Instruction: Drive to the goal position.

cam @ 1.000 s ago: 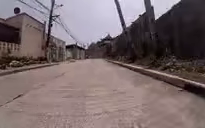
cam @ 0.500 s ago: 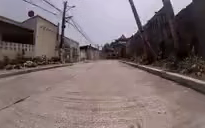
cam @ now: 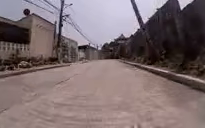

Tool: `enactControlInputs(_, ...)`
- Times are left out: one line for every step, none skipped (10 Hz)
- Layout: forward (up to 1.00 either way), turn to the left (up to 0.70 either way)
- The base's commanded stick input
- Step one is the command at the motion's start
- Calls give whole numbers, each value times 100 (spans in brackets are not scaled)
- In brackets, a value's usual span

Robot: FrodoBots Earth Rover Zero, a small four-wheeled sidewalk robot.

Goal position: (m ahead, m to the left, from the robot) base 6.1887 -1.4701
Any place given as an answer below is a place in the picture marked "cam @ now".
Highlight strip of weeds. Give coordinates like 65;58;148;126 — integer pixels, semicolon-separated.
129;54;205;83

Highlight grey building with gate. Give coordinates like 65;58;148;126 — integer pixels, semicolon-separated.
59;35;80;63

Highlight small flat-roofed building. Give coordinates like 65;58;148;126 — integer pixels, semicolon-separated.
77;44;102;62

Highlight dark utility pole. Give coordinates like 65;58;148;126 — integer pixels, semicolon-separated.
55;0;66;63

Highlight leaning pole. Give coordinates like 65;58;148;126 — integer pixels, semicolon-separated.
129;0;162;62

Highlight beige building with balustrade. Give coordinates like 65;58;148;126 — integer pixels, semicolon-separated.
0;12;57;63

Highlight concrete kerb with verge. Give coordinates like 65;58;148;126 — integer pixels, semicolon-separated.
0;60;90;81

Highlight pale concrete road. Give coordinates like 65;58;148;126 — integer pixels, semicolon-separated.
0;59;205;128

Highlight raised concrete kerb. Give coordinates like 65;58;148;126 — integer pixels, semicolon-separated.
118;58;205;97

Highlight tall dark wall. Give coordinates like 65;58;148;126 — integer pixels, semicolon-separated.
124;0;205;68

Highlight house with peaked roof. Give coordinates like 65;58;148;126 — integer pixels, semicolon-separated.
101;33;130;60

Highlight low bushes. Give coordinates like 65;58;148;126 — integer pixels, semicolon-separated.
0;54;60;73

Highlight round dish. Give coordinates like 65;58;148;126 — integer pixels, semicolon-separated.
22;8;31;17

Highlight overhead wires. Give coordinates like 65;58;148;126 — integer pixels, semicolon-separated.
23;0;98;46

